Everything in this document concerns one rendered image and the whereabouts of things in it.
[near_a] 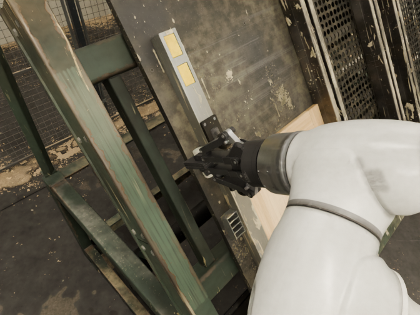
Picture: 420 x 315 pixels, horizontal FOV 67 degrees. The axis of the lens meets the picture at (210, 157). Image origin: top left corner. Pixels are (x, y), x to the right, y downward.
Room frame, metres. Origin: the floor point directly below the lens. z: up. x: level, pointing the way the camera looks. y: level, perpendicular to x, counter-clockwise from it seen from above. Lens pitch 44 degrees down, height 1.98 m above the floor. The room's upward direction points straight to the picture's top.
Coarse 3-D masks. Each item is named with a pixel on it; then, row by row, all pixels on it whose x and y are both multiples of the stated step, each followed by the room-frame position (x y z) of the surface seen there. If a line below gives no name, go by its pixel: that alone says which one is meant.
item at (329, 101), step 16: (288, 0) 1.03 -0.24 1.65; (304, 0) 1.03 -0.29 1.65; (288, 16) 1.02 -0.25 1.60; (304, 16) 0.98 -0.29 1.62; (304, 32) 0.97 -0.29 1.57; (320, 32) 0.99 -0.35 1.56; (304, 48) 0.96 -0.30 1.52; (320, 48) 0.97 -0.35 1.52; (304, 64) 0.96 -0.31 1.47; (320, 64) 0.92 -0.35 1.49; (320, 80) 0.91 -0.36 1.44; (320, 96) 0.90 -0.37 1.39; (336, 96) 0.90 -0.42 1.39; (336, 112) 0.86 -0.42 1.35
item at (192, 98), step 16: (176, 32) 0.72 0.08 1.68; (160, 48) 0.69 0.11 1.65; (176, 64) 0.67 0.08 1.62; (176, 80) 0.66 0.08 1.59; (192, 96) 0.64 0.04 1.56; (192, 112) 0.62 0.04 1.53; (208, 112) 0.64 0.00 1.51; (192, 128) 0.62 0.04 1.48; (224, 192) 0.54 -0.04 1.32; (240, 208) 0.51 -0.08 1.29; (256, 224) 0.50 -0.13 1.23; (256, 240) 0.47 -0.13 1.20; (256, 256) 0.45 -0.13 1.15
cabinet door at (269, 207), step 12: (312, 108) 0.88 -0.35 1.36; (300, 120) 0.82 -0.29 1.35; (312, 120) 0.85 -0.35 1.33; (276, 132) 0.76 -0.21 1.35; (264, 192) 0.59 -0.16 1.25; (264, 204) 0.57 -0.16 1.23; (276, 204) 0.59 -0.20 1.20; (264, 216) 0.54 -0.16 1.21; (276, 216) 0.56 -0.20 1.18; (264, 228) 0.52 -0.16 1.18
